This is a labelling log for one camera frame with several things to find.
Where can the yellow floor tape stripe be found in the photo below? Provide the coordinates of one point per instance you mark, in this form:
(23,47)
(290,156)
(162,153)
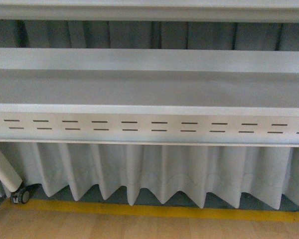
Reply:
(155,211)

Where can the white slotted shelf rack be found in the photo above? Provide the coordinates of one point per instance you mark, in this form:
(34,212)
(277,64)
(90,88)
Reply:
(161,72)

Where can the white cart leg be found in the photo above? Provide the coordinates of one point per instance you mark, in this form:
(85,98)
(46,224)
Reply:
(8,176)

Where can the white pleated curtain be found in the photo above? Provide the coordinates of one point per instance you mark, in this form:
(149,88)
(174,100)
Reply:
(266,173)

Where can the black caster wheel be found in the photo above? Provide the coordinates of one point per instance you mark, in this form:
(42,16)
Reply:
(20,197)

